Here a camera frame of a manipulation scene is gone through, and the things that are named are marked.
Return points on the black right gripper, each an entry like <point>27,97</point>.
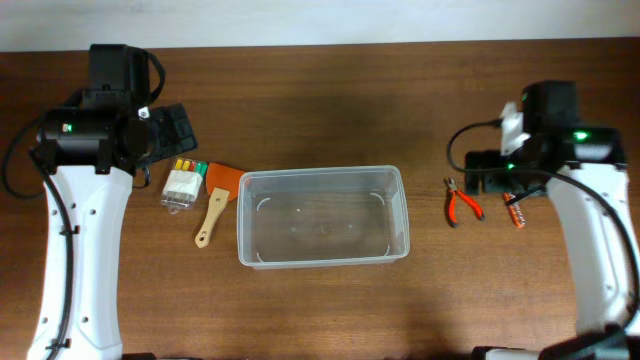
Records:
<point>486,159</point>

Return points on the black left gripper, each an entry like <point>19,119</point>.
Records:
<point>181,136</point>

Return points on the orange handled pliers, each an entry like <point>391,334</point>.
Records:
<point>452,195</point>

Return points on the clear plastic container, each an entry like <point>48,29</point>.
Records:
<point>322,217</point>

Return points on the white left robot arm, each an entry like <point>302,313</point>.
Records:
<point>88,152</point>

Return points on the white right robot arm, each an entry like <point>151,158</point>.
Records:
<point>547,149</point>

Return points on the clear screwdriver set case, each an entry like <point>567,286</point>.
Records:
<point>183,184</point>

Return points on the orange scraper wooden handle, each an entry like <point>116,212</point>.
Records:
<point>222,185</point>

